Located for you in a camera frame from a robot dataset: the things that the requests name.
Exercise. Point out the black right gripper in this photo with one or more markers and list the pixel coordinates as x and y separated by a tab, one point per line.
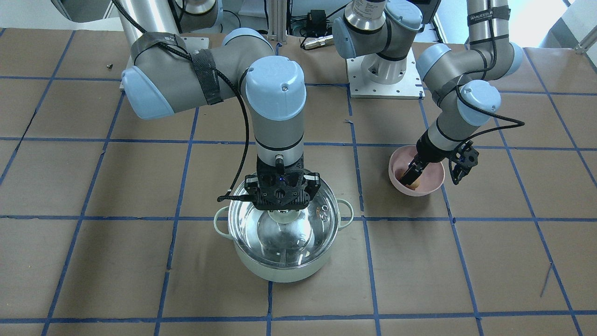
313	179

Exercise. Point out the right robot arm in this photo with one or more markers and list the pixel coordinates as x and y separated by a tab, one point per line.
170	75

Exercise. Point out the white pot with steel interior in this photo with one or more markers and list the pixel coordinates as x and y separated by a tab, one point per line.
280	256

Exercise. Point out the pink bowl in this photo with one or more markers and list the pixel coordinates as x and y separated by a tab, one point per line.
431	179

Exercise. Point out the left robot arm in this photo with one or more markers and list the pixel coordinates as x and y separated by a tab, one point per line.
383	31

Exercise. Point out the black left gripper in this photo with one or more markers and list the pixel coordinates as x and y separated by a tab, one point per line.
425	149

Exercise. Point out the brown egg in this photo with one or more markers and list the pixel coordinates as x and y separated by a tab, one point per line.
419	184

